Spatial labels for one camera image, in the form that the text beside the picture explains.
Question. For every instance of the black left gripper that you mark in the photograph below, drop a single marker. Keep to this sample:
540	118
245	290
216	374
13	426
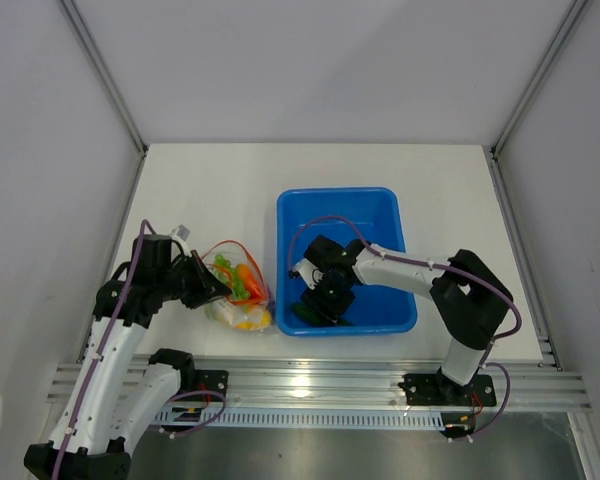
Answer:
208	287

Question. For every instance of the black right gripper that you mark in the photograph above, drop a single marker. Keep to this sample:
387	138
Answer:
314	299

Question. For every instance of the green grapes toy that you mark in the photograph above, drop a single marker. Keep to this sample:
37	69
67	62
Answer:
225	272

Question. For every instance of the white cauliflower toy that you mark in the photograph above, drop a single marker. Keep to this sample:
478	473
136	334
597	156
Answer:
223	311

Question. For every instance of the dark green cucumber toy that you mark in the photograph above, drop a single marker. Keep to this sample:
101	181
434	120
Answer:
315	319

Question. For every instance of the clear zip top bag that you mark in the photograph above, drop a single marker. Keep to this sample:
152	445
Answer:
250	303

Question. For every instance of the yellow orange mango toy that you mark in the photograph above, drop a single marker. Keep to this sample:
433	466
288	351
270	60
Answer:
256	319

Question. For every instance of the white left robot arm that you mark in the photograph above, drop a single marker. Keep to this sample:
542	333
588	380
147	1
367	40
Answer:
99	429

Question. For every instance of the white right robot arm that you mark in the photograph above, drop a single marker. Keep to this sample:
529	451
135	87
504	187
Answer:
469	298

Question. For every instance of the blue plastic bin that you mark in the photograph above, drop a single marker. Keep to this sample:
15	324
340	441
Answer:
302	215

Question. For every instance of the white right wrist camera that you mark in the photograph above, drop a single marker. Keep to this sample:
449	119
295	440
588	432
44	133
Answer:
308	272

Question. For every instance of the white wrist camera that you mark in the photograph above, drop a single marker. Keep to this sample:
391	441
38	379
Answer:
179	235
308	272

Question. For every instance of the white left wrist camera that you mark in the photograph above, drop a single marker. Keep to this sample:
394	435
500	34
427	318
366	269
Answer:
179	235

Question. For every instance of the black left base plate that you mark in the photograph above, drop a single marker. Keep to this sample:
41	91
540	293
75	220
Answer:
213	383

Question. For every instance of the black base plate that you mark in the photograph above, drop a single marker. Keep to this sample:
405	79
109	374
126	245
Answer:
213	383
425	389

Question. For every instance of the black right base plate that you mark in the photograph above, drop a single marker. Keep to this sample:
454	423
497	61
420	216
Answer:
425	389

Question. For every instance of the white slotted cable duct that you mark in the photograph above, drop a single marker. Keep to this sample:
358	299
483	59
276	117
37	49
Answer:
392	419

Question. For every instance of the aluminium mounting rail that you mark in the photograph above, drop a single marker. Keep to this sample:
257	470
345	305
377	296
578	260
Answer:
373	385

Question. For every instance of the left aluminium frame post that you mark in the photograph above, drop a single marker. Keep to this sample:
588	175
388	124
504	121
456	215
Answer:
88	44

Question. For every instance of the aluminium frame post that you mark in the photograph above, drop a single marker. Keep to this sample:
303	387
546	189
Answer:
558	43
88	44

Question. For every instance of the right aluminium frame post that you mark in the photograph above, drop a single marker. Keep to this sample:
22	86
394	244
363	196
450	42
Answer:
558	43

